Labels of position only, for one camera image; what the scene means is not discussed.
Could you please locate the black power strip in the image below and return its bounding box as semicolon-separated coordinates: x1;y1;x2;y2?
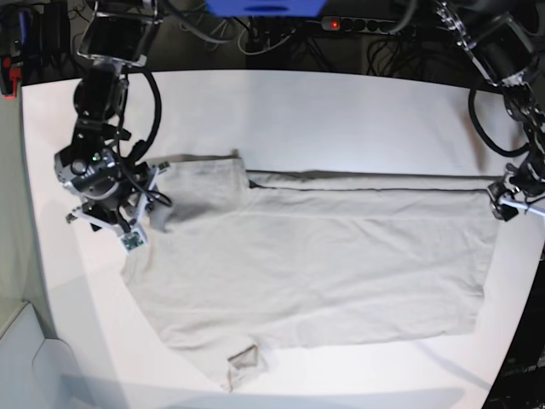
320;16;396;35

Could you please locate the blue box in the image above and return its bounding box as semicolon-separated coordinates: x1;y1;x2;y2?
205;0;326;17

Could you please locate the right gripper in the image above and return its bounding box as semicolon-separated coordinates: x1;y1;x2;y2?
54;144;170;233

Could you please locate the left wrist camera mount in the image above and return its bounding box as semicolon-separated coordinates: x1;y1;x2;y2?
492;171;544;218

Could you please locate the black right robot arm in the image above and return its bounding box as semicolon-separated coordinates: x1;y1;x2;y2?
54;1;169;235

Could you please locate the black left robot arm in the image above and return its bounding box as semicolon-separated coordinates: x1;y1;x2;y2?
434;1;544;222

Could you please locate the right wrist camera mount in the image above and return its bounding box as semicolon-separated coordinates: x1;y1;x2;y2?
66;162;173;252

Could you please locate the red and black clamp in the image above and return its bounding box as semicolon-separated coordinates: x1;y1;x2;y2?
1;55;21;99

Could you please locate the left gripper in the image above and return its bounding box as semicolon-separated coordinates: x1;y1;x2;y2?
487;153;544;222

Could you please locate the beige t-shirt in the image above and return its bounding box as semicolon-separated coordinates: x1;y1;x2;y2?
122;158;498;391

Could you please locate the white cable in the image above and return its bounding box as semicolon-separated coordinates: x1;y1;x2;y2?
236;25;299;57

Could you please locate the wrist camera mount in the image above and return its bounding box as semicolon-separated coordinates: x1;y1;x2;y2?
492;171;544;218
66;162;173;252

